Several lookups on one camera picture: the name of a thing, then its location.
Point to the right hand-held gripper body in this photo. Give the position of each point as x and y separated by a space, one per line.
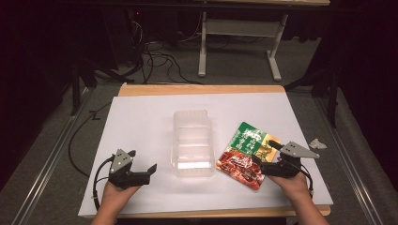
286 167

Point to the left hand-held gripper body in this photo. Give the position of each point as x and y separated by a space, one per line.
125 178

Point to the green and red snack packet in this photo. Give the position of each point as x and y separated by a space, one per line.
242 156

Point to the clear plastic container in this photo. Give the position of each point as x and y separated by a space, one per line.
192 143

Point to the person's left hand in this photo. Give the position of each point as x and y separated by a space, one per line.
115 195

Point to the person's right hand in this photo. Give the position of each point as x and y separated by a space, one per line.
294 186

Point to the white paper table cover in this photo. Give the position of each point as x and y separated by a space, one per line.
147 125

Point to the crumpled white paper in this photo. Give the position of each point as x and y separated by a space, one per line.
317 144

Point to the black metal stand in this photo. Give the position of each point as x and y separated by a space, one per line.
76 84
331 90

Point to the metal floor rail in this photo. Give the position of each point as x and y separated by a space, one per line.
50 162
347 159

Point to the white metal desk frame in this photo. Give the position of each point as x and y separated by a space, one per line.
241 29

